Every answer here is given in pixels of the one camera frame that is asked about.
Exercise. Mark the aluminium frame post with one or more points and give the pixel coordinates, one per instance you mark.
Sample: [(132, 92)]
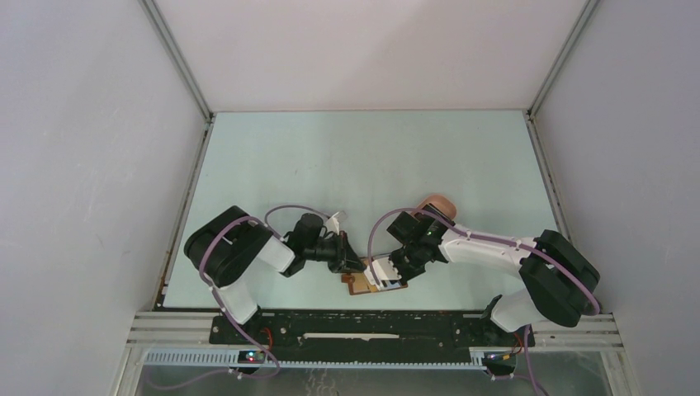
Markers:
[(572, 39), (163, 31)]

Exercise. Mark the aluminium frame post right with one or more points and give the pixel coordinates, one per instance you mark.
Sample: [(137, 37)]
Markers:
[(572, 39)]

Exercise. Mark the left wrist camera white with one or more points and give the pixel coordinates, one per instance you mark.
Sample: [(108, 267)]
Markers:
[(334, 222)]

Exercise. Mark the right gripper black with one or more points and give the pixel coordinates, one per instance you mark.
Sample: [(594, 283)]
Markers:
[(404, 275)]

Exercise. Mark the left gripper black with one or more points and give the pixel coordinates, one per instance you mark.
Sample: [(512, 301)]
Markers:
[(345, 259)]

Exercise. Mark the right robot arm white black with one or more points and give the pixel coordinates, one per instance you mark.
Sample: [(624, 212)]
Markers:
[(558, 282)]

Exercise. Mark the pink oval tray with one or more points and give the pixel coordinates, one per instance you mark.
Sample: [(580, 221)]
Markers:
[(439, 203)]

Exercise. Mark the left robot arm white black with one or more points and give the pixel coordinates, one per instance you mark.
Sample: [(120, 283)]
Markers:
[(230, 248)]

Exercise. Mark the aluminium frame post left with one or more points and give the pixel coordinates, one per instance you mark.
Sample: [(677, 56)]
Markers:
[(163, 31)]

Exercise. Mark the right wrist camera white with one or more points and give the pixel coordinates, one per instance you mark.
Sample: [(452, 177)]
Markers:
[(381, 273)]

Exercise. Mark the brown leather card holder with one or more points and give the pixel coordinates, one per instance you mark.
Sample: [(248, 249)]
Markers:
[(358, 284)]

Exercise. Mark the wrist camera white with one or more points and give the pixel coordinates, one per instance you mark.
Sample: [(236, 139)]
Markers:
[(381, 273), (334, 222)]

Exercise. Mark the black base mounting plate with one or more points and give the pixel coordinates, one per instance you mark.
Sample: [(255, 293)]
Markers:
[(370, 336)]

